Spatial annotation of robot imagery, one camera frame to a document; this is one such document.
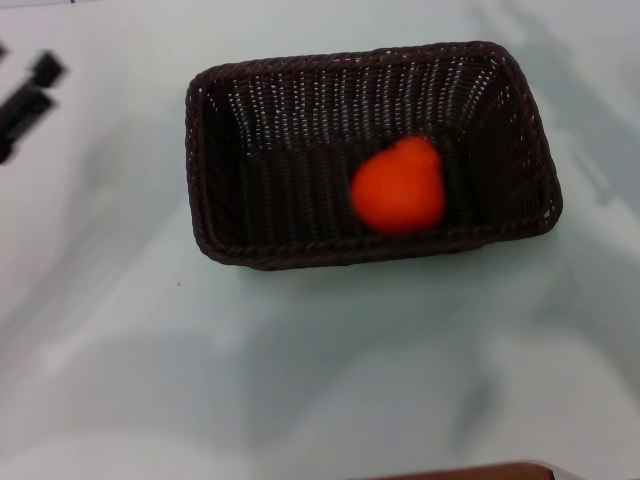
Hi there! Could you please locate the orange tangerine with stem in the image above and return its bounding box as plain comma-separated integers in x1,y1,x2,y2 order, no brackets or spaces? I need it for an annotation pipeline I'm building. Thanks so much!
349,134,447,235

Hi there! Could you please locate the black woven rectangular basket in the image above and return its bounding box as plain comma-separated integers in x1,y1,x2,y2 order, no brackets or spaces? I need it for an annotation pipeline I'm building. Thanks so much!
184,40,564,272

